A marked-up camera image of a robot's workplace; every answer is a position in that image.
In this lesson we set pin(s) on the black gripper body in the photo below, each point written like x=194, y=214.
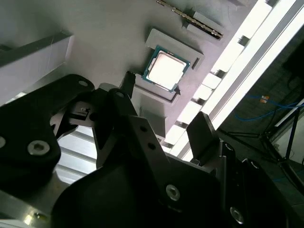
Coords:
x=114, y=202

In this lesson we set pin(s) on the silver CPU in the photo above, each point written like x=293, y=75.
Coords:
x=166, y=69

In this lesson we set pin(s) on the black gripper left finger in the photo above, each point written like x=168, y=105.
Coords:
x=28, y=123

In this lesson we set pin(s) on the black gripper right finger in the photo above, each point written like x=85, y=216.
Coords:
x=202, y=137

